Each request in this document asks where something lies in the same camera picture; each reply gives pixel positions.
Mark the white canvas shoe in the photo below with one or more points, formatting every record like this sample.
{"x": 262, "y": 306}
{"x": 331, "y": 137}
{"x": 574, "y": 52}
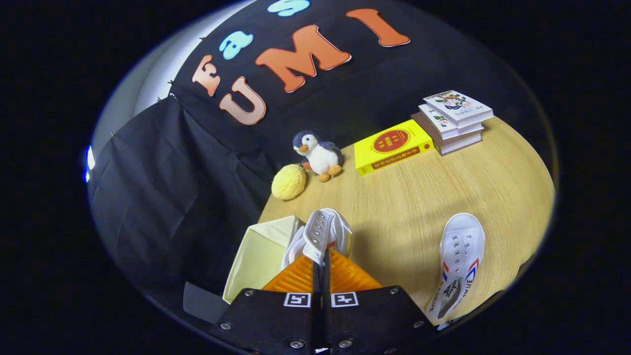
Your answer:
{"x": 320, "y": 231}
{"x": 461, "y": 241}

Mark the black backdrop cloth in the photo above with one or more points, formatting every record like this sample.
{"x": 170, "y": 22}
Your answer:
{"x": 172, "y": 197}

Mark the yellow round plush toy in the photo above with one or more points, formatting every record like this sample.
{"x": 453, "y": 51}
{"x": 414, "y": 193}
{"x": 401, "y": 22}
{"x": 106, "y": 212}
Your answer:
{"x": 288, "y": 182}

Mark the small ceiling light panel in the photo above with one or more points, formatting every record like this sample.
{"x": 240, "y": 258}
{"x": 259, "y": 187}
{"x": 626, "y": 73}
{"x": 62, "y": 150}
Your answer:
{"x": 90, "y": 162}

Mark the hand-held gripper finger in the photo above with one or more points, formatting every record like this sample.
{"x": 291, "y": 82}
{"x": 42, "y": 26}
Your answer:
{"x": 327, "y": 283}
{"x": 316, "y": 296}

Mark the beige fabric storage box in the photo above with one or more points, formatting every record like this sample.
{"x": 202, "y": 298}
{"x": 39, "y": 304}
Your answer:
{"x": 261, "y": 256}

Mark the brown cover book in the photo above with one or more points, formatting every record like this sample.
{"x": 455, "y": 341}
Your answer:
{"x": 453, "y": 144}

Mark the white book with illustrated cover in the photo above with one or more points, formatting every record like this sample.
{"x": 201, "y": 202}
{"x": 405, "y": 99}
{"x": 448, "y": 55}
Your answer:
{"x": 456, "y": 104}

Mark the penguin plush toy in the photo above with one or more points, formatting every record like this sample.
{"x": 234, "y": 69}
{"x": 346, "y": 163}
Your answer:
{"x": 320, "y": 158}

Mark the yellow book with red circle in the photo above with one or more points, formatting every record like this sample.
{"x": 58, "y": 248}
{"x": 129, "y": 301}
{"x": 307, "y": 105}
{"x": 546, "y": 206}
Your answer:
{"x": 374, "y": 158}

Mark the white book with plain spine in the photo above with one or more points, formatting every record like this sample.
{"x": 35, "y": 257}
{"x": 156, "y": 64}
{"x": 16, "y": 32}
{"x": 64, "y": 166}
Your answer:
{"x": 434, "y": 118}

